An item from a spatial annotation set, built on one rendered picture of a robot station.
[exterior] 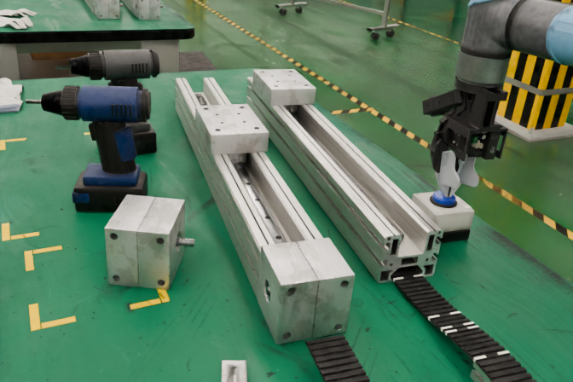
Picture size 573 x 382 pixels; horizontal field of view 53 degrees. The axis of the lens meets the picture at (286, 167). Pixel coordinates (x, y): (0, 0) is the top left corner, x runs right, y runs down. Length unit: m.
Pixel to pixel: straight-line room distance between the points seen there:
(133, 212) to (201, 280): 0.14
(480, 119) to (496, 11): 0.16
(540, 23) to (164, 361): 0.65
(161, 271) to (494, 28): 0.58
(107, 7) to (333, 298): 2.04
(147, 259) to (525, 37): 0.61
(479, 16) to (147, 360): 0.65
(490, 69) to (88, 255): 0.67
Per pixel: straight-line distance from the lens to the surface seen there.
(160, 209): 0.86
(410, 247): 0.92
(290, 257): 0.76
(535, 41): 0.86
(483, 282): 0.97
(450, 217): 1.02
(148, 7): 2.60
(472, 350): 0.78
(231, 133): 1.05
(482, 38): 0.90
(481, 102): 0.92
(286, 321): 0.75
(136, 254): 0.84
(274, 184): 0.96
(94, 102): 0.98
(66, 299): 0.86
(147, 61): 1.21
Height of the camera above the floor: 1.30
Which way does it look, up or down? 25 degrees down
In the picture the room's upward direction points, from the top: 5 degrees clockwise
